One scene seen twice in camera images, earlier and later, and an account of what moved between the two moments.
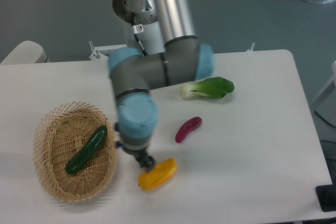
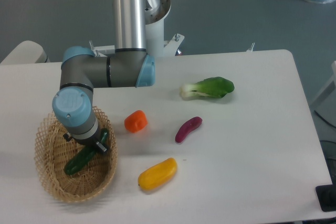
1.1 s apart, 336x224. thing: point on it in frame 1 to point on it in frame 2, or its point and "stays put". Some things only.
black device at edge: (326, 195) stays put
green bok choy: (216, 87) stays put
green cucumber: (97, 139) stays put
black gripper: (147, 161) to (92, 140)
